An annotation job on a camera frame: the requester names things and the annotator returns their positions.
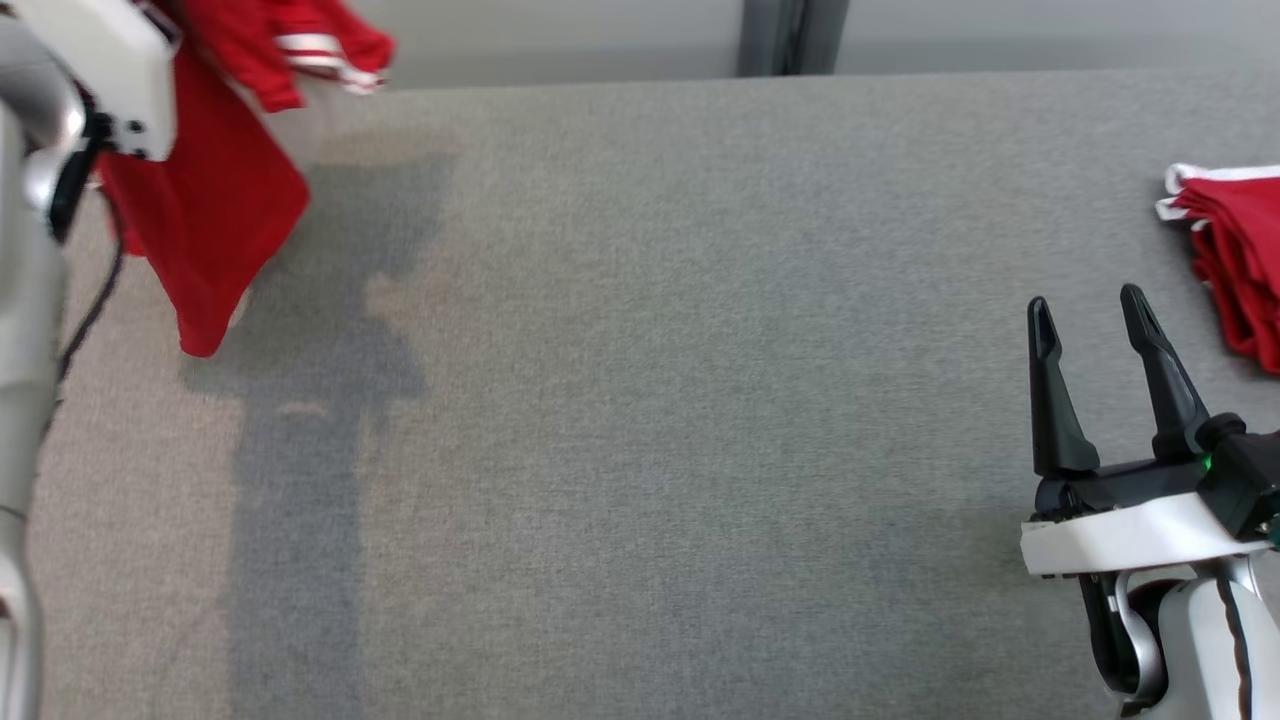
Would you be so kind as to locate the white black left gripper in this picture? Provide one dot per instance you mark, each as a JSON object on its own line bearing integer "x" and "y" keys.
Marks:
{"x": 110, "y": 60}

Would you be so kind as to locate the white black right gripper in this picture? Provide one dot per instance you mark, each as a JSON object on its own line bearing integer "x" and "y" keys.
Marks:
{"x": 1120, "y": 535}

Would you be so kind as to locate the red shirt with white sleeves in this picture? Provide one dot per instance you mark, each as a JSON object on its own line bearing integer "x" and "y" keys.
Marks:
{"x": 220, "y": 200}

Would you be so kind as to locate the red shorts with black lettering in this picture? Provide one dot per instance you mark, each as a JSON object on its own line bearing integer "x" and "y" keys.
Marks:
{"x": 1245, "y": 260}

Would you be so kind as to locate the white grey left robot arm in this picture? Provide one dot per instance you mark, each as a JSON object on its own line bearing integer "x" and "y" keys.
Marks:
{"x": 20, "y": 350}

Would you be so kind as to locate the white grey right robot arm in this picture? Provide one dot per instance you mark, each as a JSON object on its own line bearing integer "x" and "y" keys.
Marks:
{"x": 1195, "y": 650}

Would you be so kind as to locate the grey fabric work surface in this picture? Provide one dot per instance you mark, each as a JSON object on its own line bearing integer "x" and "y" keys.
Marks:
{"x": 650, "y": 400}

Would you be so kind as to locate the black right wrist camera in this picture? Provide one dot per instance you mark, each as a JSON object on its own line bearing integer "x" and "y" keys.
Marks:
{"x": 1245, "y": 480}

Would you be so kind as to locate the aluminium double profile post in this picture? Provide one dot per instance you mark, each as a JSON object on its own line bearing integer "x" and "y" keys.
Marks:
{"x": 790, "y": 35}

